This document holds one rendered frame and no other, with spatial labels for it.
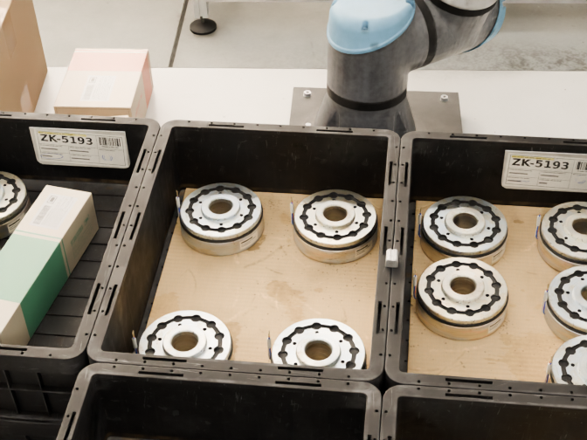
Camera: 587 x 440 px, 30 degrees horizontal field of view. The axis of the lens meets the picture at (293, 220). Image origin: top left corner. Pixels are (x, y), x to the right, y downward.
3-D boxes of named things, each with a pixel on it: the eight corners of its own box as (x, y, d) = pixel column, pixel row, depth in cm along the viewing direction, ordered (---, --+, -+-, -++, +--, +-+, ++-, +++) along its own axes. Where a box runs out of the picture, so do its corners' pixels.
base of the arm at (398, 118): (314, 108, 170) (315, 52, 163) (411, 110, 169) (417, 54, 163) (312, 166, 158) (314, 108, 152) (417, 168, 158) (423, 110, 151)
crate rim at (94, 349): (165, 133, 140) (162, 118, 138) (400, 145, 137) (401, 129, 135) (86, 375, 111) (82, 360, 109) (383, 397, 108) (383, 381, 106)
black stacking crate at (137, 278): (174, 190, 146) (164, 123, 139) (396, 202, 143) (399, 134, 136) (101, 432, 117) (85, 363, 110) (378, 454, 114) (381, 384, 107)
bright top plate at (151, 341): (143, 314, 124) (142, 311, 123) (232, 312, 123) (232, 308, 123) (134, 384, 116) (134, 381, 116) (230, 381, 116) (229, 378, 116)
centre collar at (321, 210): (320, 201, 136) (320, 196, 136) (358, 206, 135) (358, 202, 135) (311, 227, 133) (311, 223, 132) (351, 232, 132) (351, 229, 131)
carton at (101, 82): (136, 146, 171) (130, 107, 166) (61, 145, 172) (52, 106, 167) (153, 86, 183) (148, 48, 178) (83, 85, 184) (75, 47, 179)
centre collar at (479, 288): (442, 271, 127) (443, 267, 126) (486, 275, 126) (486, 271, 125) (438, 301, 123) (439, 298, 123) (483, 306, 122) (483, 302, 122)
